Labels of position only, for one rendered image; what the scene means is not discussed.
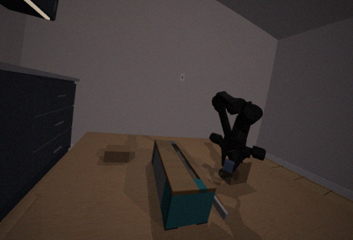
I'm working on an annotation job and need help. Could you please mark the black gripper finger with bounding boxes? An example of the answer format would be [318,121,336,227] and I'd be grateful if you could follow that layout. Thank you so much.
[218,143,228,166]
[233,150,250,171]

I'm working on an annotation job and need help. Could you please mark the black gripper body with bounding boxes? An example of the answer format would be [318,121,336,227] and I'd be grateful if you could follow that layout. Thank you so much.
[209,125,266,161]

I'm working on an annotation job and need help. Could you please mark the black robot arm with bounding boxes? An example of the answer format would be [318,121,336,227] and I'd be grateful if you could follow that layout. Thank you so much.
[212,91,263,163]

